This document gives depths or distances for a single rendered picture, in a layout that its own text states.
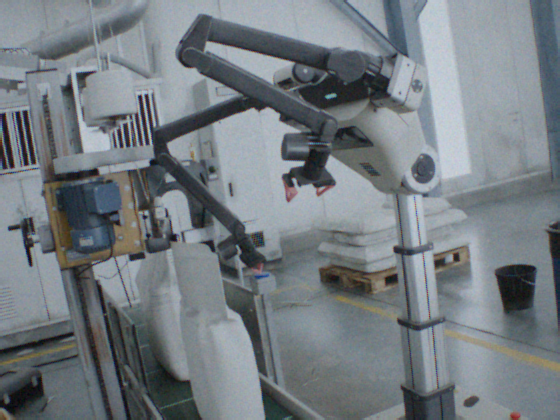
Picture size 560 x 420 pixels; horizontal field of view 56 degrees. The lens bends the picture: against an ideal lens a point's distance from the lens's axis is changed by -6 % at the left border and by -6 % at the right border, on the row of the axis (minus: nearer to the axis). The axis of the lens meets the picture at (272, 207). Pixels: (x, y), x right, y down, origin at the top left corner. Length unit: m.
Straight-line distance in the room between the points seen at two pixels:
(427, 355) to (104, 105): 1.37
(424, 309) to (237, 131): 4.35
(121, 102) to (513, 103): 8.18
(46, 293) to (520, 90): 7.77
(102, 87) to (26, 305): 3.21
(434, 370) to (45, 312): 3.62
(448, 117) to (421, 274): 6.69
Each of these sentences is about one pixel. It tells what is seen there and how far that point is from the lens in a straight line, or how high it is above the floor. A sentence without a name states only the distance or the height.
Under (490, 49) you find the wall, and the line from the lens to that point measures 9.34.
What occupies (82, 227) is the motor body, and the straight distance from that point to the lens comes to 1.92.
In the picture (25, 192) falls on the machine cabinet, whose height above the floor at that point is 1.30.
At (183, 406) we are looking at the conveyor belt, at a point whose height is 0.38.
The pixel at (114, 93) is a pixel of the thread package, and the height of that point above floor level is 1.60.
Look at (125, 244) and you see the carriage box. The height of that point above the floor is 1.06.
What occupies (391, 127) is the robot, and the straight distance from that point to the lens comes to 1.59.
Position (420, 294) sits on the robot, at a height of 0.79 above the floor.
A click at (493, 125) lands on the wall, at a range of 9.16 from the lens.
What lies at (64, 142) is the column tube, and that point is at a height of 1.48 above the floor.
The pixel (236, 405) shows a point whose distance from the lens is 1.85.
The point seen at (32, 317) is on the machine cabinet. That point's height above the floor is 0.27.
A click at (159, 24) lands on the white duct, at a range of 5.48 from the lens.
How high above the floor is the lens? 1.34
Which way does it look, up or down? 6 degrees down
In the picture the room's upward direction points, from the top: 9 degrees counter-clockwise
